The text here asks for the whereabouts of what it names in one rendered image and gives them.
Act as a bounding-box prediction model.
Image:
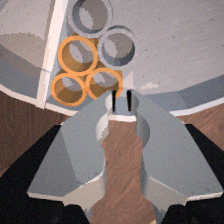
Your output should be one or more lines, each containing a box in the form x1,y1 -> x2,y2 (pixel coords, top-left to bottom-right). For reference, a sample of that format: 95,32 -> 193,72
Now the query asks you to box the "bronze bushing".
50,68 -> 88,106
57,33 -> 99,76
85,60 -> 123,99

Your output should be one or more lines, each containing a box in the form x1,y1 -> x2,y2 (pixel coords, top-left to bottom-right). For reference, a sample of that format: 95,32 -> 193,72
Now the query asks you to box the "grey metal bushing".
67,0 -> 114,39
97,25 -> 139,70

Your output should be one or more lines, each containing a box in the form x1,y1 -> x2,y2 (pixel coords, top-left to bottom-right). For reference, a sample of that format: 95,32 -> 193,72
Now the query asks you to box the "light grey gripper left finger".
0,89 -> 116,224

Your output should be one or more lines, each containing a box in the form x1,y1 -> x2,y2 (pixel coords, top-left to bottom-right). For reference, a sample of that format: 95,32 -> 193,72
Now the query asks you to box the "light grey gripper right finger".
127,89 -> 224,224

